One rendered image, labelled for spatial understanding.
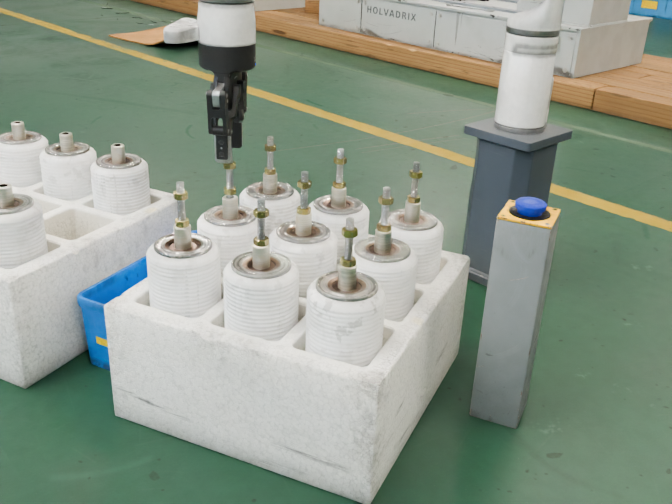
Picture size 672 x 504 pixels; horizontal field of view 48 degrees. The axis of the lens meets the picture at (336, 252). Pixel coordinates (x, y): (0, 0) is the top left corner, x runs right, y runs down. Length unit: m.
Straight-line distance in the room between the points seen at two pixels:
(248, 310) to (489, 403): 0.39
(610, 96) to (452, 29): 0.81
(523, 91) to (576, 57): 1.68
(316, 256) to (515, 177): 0.52
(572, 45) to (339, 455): 2.35
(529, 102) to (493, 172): 0.14
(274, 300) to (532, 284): 0.34
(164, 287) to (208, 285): 0.06
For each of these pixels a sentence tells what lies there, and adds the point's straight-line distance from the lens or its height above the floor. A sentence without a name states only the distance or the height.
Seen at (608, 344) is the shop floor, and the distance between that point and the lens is 1.40.
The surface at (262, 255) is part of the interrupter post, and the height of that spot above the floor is 0.27.
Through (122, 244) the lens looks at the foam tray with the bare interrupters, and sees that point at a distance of 1.29.
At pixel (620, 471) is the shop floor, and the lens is 1.12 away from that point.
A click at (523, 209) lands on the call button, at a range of 1.00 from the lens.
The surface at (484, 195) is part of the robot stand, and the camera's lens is 1.47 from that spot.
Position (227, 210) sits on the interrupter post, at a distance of 1.10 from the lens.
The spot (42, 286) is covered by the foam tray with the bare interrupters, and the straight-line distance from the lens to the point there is 1.19.
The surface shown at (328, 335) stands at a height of 0.21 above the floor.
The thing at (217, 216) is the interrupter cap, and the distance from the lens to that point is 1.11.
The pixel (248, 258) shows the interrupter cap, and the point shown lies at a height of 0.25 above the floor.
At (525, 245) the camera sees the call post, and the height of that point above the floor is 0.28.
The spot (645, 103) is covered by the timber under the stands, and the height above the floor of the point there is 0.07.
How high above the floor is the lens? 0.68
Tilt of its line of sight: 25 degrees down
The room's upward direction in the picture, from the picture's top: 3 degrees clockwise
